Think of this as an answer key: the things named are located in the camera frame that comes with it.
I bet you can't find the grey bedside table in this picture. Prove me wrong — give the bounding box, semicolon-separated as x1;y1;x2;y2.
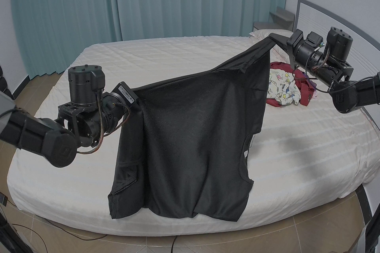
254;7;294;31

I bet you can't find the black T-shirt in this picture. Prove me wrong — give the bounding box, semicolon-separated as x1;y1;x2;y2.
107;34;278;222

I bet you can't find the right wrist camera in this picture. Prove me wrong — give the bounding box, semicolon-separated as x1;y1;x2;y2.
305;32;323;49

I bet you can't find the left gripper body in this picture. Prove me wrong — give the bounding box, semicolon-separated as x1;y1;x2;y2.
102;82;142;135

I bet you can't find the bed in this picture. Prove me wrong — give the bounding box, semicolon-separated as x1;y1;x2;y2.
7;0;380;237

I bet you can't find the white printed pyjama top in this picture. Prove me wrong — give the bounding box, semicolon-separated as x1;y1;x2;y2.
266;68;301;106

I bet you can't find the cream pillow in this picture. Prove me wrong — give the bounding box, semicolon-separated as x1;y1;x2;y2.
249;28;294;64

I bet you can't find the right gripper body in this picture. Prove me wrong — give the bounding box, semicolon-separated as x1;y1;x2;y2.
286;29;327;70

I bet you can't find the dark red garment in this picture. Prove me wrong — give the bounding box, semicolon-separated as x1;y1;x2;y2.
265;61;315;108

